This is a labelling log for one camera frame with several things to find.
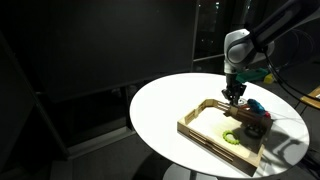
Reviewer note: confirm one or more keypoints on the wooden tray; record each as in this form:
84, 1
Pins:
213, 123

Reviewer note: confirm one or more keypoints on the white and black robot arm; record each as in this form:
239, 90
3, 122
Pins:
240, 46

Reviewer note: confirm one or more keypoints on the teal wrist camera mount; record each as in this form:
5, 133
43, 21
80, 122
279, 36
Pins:
251, 75

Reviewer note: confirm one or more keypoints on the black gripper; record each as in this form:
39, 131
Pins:
233, 87

